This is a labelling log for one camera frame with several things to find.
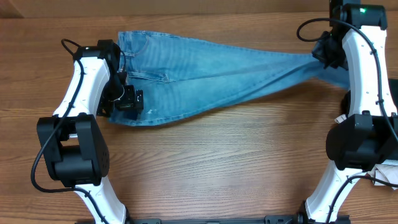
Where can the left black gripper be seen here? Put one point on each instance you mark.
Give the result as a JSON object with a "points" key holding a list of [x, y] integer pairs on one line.
{"points": [[132, 101]]}

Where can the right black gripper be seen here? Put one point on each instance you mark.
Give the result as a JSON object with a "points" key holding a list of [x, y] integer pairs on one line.
{"points": [[325, 53]]}

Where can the blue denim jeans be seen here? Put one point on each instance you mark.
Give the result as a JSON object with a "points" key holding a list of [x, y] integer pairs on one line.
{"points": [[181, 77]]}

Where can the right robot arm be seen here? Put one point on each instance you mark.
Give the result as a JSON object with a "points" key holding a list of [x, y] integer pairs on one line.
{"points": [[368, 134]]}

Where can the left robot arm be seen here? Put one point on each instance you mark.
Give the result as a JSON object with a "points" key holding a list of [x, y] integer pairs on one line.
{"points": [[74, 156]]}

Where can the black folded garment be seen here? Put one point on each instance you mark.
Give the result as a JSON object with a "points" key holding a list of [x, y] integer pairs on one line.
{"points": [[345, 103]]}

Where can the beige folded cloth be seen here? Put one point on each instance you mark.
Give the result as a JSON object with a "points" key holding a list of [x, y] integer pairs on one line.
{"points": [[386, 172]]}

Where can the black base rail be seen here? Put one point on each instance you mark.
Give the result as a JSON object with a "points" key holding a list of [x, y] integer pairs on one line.
{"points": [[211, 221]]}

